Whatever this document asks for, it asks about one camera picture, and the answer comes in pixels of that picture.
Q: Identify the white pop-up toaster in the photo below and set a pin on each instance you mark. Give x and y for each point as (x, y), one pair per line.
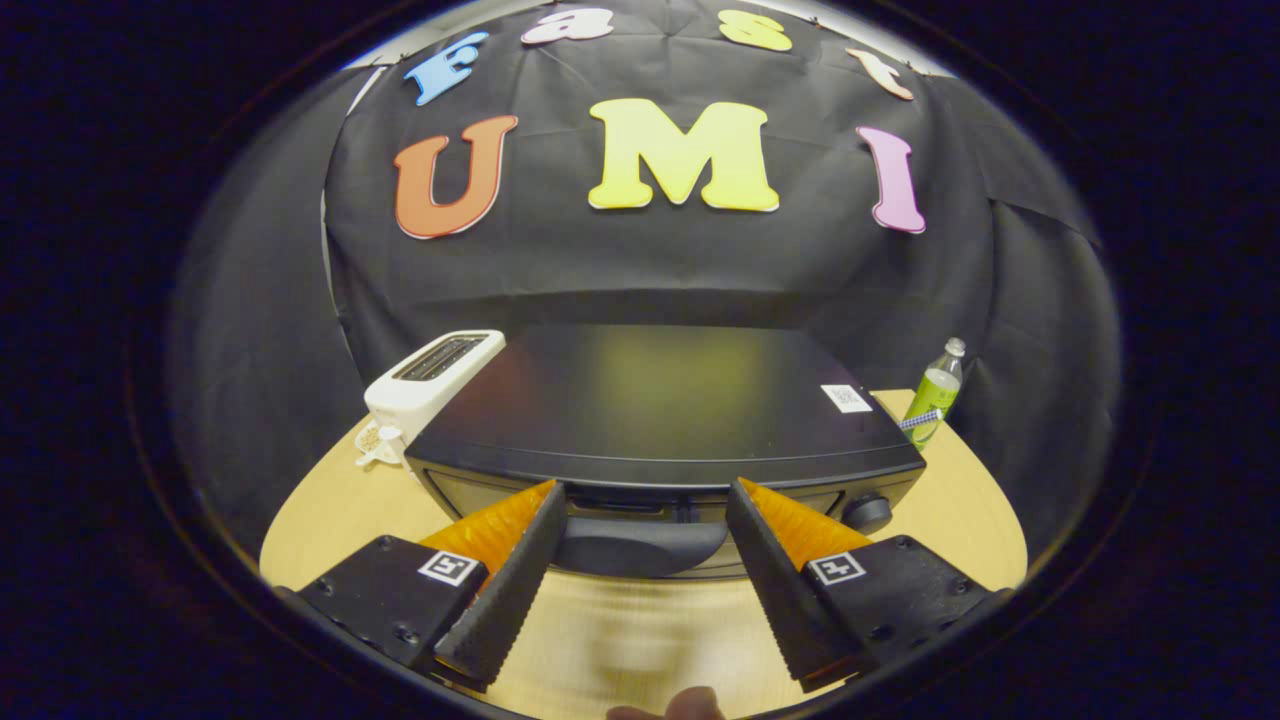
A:
(410, 400)

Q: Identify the small white dish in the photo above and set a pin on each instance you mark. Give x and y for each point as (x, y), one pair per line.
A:
(372, 440)

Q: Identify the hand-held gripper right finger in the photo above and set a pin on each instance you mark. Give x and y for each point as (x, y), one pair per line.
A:
(780, 600)

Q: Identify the black backdrop cloth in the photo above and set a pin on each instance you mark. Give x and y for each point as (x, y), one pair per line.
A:
(600, 260)

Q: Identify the green drink bottle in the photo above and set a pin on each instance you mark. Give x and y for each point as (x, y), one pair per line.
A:
(935, 395)

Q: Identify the black toaster oven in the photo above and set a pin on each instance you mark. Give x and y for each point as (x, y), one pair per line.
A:
(650, 400)

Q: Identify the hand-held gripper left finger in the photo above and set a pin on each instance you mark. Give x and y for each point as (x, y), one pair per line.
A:
(505, 605)

